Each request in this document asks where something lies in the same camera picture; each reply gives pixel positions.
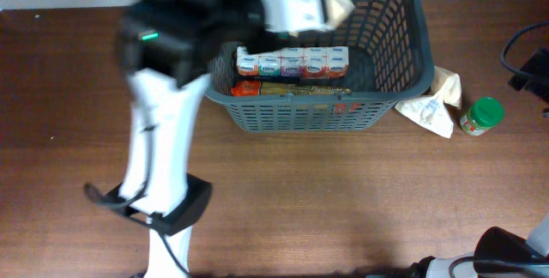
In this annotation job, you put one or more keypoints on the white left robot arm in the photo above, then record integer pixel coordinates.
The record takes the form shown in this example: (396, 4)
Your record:
(165, 48)

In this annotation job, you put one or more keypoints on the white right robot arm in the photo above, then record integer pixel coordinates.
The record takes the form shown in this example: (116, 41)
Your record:
(498, 254)

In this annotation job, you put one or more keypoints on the green lidded glass jar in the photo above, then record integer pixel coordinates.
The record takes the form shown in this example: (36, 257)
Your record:
(481, 116)

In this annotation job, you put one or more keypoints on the spaghetti packet with red ends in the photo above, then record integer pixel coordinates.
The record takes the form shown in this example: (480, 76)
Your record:
(253, 88)

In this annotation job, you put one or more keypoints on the Kleenex tissue multipack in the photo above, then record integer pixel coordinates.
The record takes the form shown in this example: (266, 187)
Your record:
(297, 62)

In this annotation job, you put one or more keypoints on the grey plastic basket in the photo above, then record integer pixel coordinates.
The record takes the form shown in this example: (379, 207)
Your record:
(390, 60)

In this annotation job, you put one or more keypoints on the white beige food bag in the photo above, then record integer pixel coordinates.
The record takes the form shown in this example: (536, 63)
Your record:
(429, 111)

